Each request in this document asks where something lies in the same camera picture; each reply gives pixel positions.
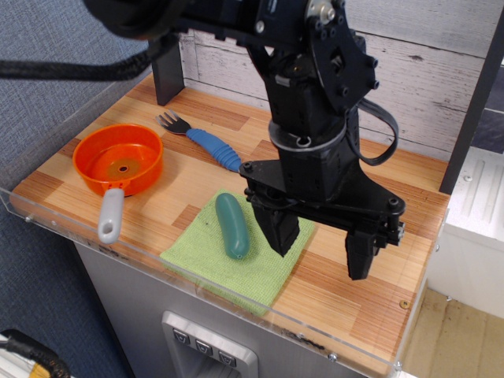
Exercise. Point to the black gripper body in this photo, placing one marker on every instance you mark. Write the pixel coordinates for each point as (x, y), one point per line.
(320, 178)

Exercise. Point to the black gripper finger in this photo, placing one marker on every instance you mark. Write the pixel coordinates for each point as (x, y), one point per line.
(279, 227)
(360, 251)

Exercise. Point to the orange pan with grey handle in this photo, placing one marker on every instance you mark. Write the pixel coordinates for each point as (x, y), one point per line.
(115, 162)

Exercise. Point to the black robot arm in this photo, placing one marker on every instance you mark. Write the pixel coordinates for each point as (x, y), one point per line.
(317, 74)

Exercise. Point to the green toy cucumber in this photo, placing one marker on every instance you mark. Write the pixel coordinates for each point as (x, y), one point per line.
(233, 226)

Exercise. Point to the green cloth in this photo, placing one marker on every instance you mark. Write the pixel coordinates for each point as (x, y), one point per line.
(251, 283)

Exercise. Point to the white ribbed appliance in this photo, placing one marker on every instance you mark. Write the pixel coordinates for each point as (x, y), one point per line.
(467, 262)

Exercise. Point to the silver button panel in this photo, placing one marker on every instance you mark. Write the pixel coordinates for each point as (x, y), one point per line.
(197, 351)

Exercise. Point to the grey metal cabinet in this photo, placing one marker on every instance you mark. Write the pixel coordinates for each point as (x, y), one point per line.
(135, 300)

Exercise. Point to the fork with blue handle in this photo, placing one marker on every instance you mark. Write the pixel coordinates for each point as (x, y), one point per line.
(220, 151)

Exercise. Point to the dark right frame post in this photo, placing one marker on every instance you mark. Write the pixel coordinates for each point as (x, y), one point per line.
(478, 101)

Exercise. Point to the dark frame post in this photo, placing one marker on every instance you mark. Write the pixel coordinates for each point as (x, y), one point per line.
(478, 101)
(167, 68)

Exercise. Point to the dark left frame post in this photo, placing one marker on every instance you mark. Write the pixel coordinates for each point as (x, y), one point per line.
(167, 68)

